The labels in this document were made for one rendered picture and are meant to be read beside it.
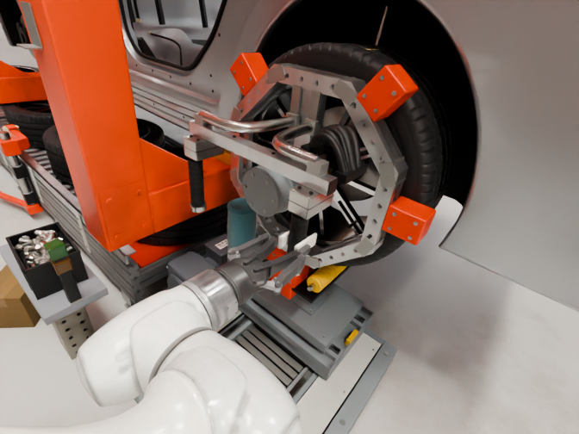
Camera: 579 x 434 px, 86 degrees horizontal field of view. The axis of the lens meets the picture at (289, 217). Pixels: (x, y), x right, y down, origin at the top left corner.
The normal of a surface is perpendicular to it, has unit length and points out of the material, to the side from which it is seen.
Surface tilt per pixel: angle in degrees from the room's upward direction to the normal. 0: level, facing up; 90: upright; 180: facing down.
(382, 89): 90
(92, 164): 90
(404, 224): 90
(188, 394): 23
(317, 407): 0
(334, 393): 0
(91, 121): 90
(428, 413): 0
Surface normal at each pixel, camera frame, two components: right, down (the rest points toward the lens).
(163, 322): 0.04, -0.85
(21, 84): 0.76, 0.42
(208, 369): 0.26, -0.94
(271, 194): -0.63, 0.36
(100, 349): -0.05, -0.63
